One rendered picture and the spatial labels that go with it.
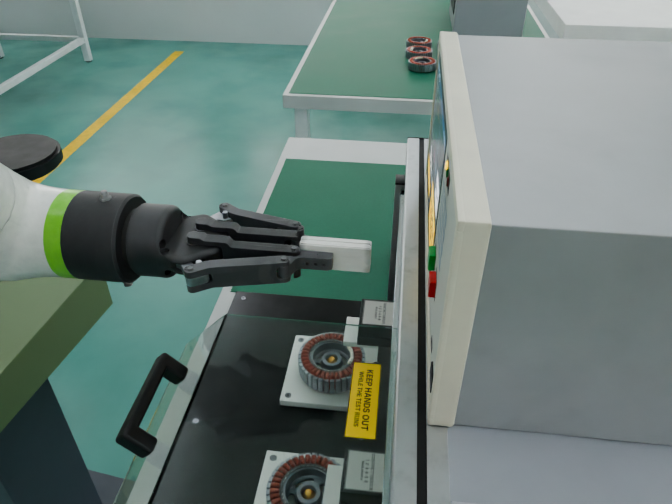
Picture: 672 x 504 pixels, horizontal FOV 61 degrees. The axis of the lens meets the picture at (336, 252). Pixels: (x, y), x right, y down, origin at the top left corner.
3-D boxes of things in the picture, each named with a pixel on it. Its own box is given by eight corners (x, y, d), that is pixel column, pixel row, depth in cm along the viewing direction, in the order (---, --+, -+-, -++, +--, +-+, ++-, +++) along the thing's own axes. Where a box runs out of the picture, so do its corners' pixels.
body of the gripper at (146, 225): (160, 245, 65) (241, 251, 64) (129, 293, 58) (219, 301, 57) (148, 186, 60) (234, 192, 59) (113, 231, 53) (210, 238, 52)
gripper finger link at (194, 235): (190, 229, 57) (184, 237, 56) (300, 239, 56) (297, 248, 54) (195, 261, 59) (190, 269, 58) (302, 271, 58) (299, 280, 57)
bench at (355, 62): (291, 259, 253) (282, 94, 209) (339, 102, 402) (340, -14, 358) (547, 277, 243) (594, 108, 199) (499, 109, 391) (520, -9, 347)
